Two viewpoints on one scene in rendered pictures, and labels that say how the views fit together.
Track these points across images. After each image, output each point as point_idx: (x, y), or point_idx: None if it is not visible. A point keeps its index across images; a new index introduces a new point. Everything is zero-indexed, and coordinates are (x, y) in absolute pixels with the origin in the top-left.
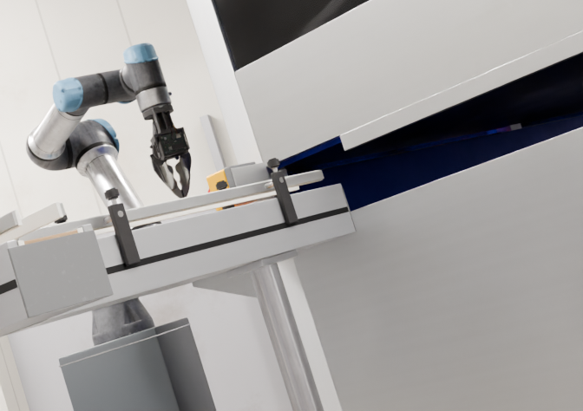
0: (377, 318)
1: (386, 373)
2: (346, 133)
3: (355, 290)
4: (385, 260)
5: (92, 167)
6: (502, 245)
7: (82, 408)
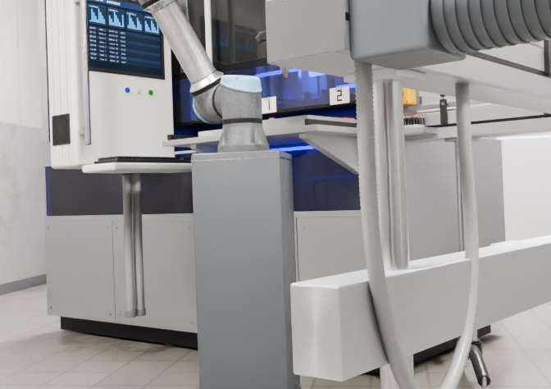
0: (420, 185)
1: (418, 212)
2: (424, 98)
3: (415, 169)
4: (425, 160)
5: (178, 6)
6: (454, 169)
7: (282, 196)
